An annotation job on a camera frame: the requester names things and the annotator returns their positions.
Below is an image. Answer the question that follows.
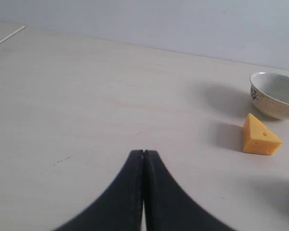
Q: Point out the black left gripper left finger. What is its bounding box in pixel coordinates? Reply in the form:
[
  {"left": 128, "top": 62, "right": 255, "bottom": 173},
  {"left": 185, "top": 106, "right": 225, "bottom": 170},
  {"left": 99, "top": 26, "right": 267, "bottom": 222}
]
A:
[{"left": 56, "top": 150, "right": 144, "bottom": 231}]

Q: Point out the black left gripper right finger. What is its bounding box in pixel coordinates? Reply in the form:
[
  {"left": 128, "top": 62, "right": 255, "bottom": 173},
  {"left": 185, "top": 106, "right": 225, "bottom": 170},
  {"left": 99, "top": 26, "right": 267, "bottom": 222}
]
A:
[{"left": 143, "top": 150, "right": 233, "bottom": 231}]

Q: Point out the yellow cheese wedge toy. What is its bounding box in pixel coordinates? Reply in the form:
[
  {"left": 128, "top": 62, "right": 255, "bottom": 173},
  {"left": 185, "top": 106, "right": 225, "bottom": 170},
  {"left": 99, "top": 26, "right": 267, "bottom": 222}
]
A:
[{"left": 242, "top": 113, "right": 283, "bottom": 155}]

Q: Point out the white speckled ceramic bowl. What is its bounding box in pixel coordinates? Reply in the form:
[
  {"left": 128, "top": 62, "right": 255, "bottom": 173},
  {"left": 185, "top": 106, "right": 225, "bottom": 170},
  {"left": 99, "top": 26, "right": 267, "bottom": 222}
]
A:
[{"left": 250, "top": 72, "right": 289, "bottom": 120}]

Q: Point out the white thin strip on table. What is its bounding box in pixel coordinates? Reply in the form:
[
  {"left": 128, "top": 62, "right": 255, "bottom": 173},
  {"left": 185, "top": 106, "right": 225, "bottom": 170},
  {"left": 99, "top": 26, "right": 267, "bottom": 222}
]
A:
[{"left": 0, "top": 25, "right": 26, "bottom": 44}]

